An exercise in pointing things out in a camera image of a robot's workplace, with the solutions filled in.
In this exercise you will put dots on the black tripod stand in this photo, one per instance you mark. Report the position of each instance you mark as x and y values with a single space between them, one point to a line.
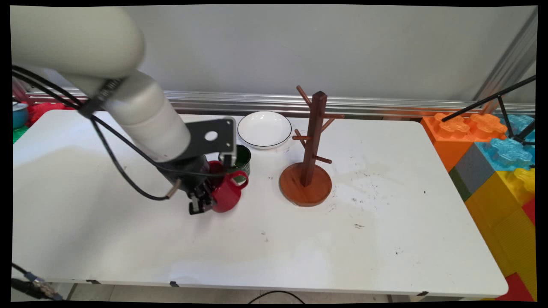
483 100

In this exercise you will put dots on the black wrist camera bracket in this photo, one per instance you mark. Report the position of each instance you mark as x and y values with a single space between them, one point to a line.
205 143

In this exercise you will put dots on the orange giant toy brick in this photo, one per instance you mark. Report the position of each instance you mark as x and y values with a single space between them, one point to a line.
454 137

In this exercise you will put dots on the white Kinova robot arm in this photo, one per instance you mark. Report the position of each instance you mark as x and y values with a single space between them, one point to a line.
85 47

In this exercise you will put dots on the red giant toy brick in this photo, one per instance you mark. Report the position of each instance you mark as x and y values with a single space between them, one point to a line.
518 288

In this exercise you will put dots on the red ceramic mug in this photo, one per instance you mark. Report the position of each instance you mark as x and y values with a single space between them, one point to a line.
227 194

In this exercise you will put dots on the teal bowl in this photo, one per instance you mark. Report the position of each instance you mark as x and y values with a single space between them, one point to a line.
19 115

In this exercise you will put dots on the aluminium frame post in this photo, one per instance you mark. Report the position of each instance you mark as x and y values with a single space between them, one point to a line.
509 55

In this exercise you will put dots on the white plate with black rim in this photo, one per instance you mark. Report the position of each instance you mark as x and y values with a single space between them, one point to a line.
263 128

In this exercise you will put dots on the dark green mug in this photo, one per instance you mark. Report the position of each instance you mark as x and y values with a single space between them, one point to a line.
243 160

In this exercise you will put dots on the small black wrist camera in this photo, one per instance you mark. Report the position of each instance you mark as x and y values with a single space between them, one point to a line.
229 157

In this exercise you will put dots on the blue giant toy brick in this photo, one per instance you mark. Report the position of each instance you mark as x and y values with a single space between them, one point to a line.
507 152

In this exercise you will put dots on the aluminium rail along wall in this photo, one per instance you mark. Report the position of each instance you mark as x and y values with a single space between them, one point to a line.
257 102

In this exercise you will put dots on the yellow giant toy brick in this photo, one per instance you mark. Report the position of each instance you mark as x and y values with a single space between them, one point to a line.
501 222

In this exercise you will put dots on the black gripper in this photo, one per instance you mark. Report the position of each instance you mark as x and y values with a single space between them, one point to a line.
188 175

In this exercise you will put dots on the grey giant toy brick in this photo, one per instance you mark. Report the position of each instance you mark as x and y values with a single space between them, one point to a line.
473 169

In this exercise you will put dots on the brown wooden mug tree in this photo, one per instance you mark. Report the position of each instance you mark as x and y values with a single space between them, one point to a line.
314 128

